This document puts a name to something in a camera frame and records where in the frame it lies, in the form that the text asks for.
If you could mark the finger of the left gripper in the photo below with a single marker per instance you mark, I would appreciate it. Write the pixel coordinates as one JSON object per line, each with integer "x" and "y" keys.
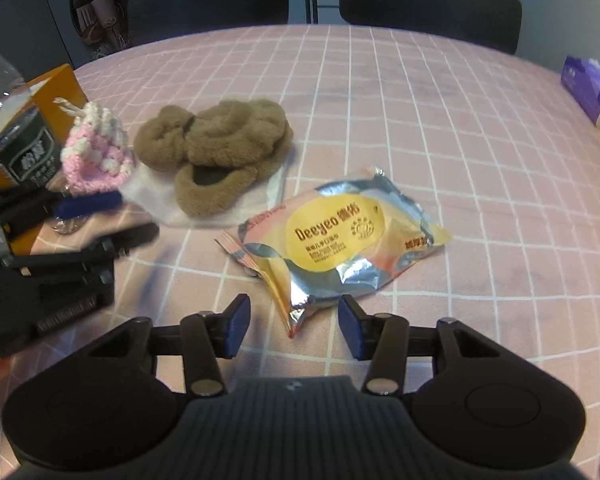
{"x": 86, "y": 205}
{"x": 117, "y": 244}

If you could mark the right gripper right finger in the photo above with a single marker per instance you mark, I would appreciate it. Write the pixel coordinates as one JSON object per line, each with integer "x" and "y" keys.
{"x": 360, "y": 330}

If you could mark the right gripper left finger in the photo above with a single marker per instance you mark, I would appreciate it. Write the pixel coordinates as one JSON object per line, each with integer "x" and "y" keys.
{"x": 231, "y": 326}

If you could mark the pink white crochet toy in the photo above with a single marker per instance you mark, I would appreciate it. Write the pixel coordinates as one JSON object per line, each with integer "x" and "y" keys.
{"x": 96, "y": 157}

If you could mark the gold foil snack packet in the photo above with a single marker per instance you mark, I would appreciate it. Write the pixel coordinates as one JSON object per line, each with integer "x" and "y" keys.
{"x": 352, "y": 236}

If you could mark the clear plastic water bottle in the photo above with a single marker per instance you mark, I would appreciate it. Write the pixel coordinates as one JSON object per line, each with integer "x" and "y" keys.
{"x": 11, "y": 83}

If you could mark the brown fuzzy slippers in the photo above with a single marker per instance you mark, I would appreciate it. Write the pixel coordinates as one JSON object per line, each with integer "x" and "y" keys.
{"x": 216, "y": 155}

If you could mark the pink checkered tablecloth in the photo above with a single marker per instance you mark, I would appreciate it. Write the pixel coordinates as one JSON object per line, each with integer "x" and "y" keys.
{"x": 491, "y": 146}

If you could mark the black chair left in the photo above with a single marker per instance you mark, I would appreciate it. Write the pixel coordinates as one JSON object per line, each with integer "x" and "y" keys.
{"x": 155, "y": 20}

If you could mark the black chair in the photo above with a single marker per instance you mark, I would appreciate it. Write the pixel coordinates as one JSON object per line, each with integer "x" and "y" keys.
{"x": 494, "y": 24}
{"x": 155, "y": 20}

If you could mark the purple tissue pack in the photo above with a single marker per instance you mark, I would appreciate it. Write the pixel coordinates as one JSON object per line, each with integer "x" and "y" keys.
{"x": 581, "y": 78}

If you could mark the black chair right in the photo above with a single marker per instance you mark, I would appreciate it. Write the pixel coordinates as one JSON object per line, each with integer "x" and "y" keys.
{"x": 494, "y": 24}

